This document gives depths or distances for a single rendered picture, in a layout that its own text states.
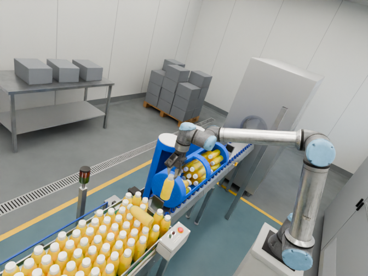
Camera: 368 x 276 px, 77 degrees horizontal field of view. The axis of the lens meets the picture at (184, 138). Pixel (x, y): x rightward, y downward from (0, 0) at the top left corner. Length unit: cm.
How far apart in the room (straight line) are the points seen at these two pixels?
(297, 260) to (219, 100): 592
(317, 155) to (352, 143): 539
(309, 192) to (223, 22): 612
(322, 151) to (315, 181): 16
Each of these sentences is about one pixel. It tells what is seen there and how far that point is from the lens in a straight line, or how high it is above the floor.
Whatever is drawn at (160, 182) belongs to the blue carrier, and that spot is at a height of 113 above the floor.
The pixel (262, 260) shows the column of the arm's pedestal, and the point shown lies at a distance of 172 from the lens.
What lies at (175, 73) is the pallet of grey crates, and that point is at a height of 110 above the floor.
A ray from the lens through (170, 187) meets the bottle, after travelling 150.
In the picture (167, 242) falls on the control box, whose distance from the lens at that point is 148.
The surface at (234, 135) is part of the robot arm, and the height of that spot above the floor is 173.
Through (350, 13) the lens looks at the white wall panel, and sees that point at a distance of 643.
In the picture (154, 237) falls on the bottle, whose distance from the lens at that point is 157.
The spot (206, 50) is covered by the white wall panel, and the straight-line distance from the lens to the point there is 717.
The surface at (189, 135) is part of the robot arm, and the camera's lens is 130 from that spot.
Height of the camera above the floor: 225
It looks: 27 degrees down
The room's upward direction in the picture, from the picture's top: 18 degrees clockwise
